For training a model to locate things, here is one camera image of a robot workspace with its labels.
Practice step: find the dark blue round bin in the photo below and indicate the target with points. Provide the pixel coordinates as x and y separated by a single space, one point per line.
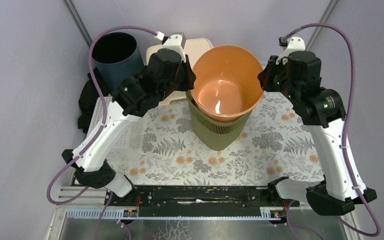
117 56

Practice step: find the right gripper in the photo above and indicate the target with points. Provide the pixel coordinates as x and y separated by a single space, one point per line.
264 76

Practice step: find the green mesh waste bin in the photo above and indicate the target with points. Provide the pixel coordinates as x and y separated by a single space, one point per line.
215 135

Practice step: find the white perforated basket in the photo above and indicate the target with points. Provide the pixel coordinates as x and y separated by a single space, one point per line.
128 147

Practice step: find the orange bucket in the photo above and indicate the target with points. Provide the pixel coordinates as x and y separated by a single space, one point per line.
227 85

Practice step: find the floral patterned mat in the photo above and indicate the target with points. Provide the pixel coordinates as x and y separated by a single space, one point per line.
272 144

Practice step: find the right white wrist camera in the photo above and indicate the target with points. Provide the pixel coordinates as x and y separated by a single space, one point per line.
289 45

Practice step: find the black cloth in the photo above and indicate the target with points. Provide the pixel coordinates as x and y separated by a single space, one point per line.
88 98

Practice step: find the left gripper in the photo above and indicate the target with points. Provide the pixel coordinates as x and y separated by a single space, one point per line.
188 76

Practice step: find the aluminium frame rail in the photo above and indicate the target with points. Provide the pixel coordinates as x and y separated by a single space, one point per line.
89 214

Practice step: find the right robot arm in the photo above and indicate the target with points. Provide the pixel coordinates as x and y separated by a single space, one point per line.
322 111

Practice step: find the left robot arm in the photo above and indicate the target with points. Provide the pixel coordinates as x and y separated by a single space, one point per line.
131 100

